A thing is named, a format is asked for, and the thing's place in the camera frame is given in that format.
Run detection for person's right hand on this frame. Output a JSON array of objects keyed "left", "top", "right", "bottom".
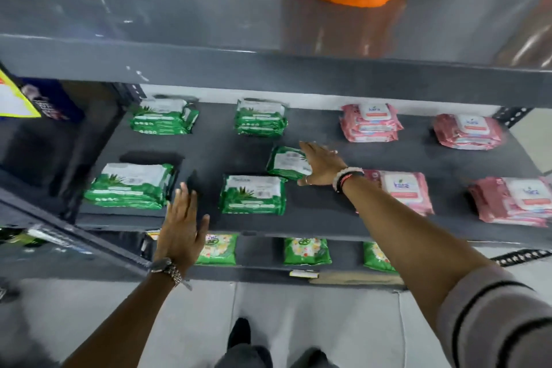
[{"left": 297, "top": 141, "right": 346, "bottom": 187}]

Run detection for person's left hand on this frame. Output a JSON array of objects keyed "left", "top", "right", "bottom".
[{"left": 154, "top": 182, "right": 210, "bottom": 272}]

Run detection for single green wipes packet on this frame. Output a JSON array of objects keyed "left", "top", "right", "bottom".
[{"left": 266, "top": 145, "right": 314, "bottom": 181}]

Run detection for person's left forearm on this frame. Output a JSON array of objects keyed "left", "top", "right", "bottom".
[{"left": 62, "top": 266, "right": 184, "bottom": 368}]

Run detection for person's right forearm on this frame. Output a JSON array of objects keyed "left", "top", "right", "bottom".
[{"left": 343, "top": 174, "right": 494, "bottom": 334}]

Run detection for green floral packet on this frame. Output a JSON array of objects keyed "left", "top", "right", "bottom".
[
  {"left": 283, "top": 237, "right": 333, "bottom": 266},
  {"left": 363, "top": 241, "right": 397, "bottom": 273},
  {"left": 195, "top": 233, "right": 239, "bottom": 267}
]

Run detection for silver metal wristwatch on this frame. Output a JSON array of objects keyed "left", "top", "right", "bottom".
[{"left": 148, "top": 257, "right": 193, "bottom": 292}]

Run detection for group of green wipes stacks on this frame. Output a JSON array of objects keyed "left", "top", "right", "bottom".
[{"left": 83, "top": 97, "right": 289, "bottom": 216}]

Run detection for group of pink wipes stacks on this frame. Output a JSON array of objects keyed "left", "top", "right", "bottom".
[{"left": 339, "top": 102, "right": 552, "bottom": 228}]

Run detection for black shoe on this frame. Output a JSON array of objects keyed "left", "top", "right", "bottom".
[{"left": 226, "top": 317, "right": 252, "bottom": 351}]

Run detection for brown cardboard strip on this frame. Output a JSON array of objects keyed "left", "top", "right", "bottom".
[{"left": 309, "top": 272, "right": 405, "bottom": 287}]

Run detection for grey metal shelf unit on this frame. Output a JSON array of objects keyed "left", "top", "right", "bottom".
[{"left": 0, "top": 0, "right": 552, "bottom": 292}]

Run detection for dark metal side rack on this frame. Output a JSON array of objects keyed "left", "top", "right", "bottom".
[{"left": 0, "top": 62, "right": 150, "bottom": 280}]

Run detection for grey trousers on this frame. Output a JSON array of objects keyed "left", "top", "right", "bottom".
[{"left": 214, "top": 344, "right": 341, "bottom": 368}]

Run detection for blue printed box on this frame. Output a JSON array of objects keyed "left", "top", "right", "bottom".
[{"left": 19, "top": 77, "right": 85, "bottom": 124}]

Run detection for yellow and white sign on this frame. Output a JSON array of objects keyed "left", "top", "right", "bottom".
[{"left": 0, "top": 68, "right": 42, "bottom": 119}]

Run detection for grey striped sleeve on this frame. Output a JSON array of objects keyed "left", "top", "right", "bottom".
[{"left": 436, "top": 264, "right": 552, "bottom": 368}]

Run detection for beaded wrist bracelets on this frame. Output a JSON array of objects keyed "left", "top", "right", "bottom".
[{"left": 331, "top": 166, "right": 365, "bottom": 194}]

